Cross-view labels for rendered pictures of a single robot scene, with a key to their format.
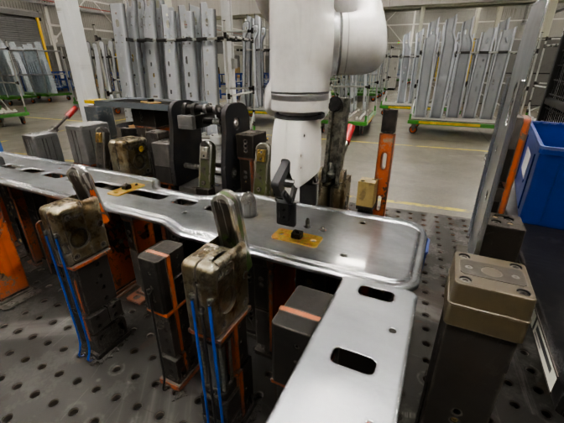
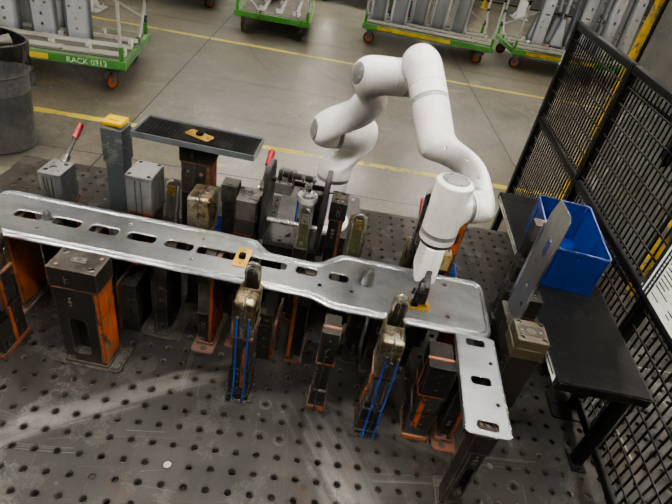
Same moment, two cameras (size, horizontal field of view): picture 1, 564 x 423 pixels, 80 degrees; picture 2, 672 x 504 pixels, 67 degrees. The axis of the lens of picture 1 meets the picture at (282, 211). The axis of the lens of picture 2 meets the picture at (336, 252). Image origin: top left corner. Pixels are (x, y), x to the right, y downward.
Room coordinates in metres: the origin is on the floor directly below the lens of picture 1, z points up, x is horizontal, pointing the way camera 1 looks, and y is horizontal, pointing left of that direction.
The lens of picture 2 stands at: (-0.31, 0.62, 1.85)
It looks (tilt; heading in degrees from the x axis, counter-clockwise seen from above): 36 degrees down; 334
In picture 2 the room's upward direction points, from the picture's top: 12 degrees clockwise
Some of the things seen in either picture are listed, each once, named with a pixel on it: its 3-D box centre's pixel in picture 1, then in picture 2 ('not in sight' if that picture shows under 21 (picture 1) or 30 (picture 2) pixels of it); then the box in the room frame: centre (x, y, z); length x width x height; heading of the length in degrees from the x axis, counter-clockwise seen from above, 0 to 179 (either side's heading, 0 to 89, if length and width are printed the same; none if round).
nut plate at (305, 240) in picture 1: (296, 235); (414, 302); (0.51, -0.03, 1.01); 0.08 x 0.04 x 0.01; 65
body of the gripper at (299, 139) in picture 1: (299, 144); (430, 255); (0.51, -0.03, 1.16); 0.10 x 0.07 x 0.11; 154
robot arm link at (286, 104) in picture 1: (300, 102); (437, 233); (0.51, -0.03, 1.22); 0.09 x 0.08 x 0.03; 154
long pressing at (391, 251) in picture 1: (118, 190); (234, 259); (0.76, 0.39, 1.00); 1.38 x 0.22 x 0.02; 65
